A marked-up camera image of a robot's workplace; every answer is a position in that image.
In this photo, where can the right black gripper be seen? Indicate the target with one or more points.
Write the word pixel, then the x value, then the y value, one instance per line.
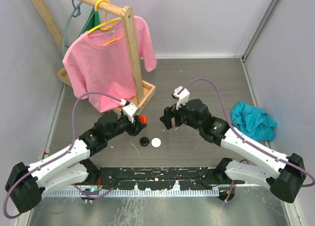
pixel 170 112

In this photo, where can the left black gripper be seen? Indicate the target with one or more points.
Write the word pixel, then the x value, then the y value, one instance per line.
pixel 134 128

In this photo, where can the red earbud case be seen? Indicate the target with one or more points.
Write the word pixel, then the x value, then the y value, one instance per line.
pixel 142 119

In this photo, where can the black earbud case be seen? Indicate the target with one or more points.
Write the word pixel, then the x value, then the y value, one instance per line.
pixel 144 141

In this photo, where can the white earbud case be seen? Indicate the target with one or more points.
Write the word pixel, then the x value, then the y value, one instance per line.
pixel 156 142

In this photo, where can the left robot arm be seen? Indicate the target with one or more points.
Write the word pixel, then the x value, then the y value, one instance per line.
pixel 27 185

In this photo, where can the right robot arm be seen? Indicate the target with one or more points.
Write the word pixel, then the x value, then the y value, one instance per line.
pixel 281 174

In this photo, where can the wooden clothes rack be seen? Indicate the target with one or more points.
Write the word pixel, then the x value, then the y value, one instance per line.
pixel 144 90

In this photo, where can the pink t-shirt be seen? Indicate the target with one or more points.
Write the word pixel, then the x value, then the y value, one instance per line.
pixel 98 66

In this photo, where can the teal crumpled cloth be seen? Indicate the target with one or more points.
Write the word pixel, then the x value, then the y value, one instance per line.
pixel 253 121

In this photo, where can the yellow hanger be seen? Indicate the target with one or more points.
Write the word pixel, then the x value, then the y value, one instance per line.
pixel 106 25

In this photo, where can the green garment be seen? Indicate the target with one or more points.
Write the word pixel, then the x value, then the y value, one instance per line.
pixel 92 21

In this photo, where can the teal hanger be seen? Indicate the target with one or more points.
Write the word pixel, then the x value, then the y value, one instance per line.
pixel 74 14

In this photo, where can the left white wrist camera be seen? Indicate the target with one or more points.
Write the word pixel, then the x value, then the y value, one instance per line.
pixel 129 109

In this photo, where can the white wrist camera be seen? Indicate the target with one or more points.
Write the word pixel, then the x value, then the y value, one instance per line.
pixel 182 96
pixel 129 109

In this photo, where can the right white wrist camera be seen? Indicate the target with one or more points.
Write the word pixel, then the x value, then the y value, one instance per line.
pixel 182 96

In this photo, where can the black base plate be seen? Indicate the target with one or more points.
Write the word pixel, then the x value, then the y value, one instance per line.
pixel 157 178

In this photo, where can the white slotted cable duct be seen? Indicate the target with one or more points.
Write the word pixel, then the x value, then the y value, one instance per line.
pixel 174 192

